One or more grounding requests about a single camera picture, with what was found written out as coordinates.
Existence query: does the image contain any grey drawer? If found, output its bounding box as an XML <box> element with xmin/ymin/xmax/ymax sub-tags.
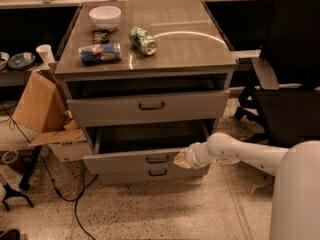
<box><xmin>99</xmin><ymin>165</ymin><xmax>209</xmax><ymax>185</ymax></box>
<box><xmin>83</xmin><ymin>119</ymin><xmax>214</xmax><ymax>175</ymax></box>
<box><xmin>67</xmin><ymin>90</ymin><xmax>229</xmax><ymax>127</ymax></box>

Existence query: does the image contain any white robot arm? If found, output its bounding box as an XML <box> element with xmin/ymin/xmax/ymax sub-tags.
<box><xmin>174</xmin><ymin>133</ymin><xmax>320</xmax><ymax>240</ymax></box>

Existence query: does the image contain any grey top drawer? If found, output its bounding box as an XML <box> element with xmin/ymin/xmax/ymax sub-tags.
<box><xmin>67</xmin><ymin>90</ymin><xmax>229</xmax><ymax>127</ymax></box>

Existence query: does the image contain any grey bottom drawer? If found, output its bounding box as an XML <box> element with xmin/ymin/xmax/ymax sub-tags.
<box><xmin>99</xmin><ymin>165</ymin><xmax>209</xmax><ymax>185</ymax></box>

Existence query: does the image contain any grey drawer cabinet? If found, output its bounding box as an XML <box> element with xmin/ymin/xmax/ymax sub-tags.
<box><xmin>54</xmin><ymin>0</ymin><xmax>239</xmax><ymax>145</ymax></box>

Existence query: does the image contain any white printed box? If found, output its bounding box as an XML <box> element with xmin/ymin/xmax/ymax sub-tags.
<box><xmin>49</xmin><ymin>136</ymin><xmax>92</xmax><ymax>163</ymax></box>

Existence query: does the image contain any black office chair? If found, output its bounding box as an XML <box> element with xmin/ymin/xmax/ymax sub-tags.
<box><xmin>234</xmin><ymin>0</ymin><xmax>320</xmax><ymax>147</ymax></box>

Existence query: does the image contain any green soda can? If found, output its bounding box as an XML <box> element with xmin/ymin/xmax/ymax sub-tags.
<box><xmin>129</xmin><ymin>27</ymin><xmax>157</xmax><ymax>56</ymax></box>

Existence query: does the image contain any blue soda can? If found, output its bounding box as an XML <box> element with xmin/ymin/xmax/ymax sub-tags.
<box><xmin>78</xmin><ymin>43</ymin><xmax>122</xmax><ymax>64</ymax></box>

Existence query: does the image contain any brown cardboard box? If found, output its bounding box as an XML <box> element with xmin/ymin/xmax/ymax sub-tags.
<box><xmin>13</xmin><ymin>69</ymin><xmax>83</xmax><ymax>147</ymax></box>

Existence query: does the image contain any small dark snack packet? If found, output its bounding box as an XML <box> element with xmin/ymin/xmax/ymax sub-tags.
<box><xmin>93</xmin><ymin>30</ymin><xmax>109</xmax><ymax>44</ymax></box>

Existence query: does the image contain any white bowl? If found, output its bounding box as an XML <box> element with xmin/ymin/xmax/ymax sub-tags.
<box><xmin>89</xmin><ymin>6</ymin><xmax>122</xmax><ymax>31</ymax></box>

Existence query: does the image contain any white paper cup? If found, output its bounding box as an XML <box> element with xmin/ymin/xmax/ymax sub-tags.
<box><xmin>36</xmin><ymin>44</ymin><xmax>55</xmax><ymax>64</ymax></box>

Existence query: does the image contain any black tripod stand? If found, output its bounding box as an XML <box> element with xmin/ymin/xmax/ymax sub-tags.
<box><xmin>0</xmin><ymin>173</ymin><xmax>34</xmax><ymax>211</ymax></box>

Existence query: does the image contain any dark blue plate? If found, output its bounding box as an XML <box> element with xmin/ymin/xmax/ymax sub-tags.
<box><xmin>8</xmin><ymin>52</ymin><xmax>36</xmax><ymax>71</ymax></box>

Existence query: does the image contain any grey bowl at left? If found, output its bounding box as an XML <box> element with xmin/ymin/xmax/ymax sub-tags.
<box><xmin>0</xmin><ymin>52</ymin><xmax>10</xmax><ymax>71</ymax></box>

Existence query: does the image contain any black floor cable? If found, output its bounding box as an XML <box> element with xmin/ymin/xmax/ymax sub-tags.
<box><xmin>0</xmin><ymin>103</ymin><xmax>99</xmax><ymax>240</ymax></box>

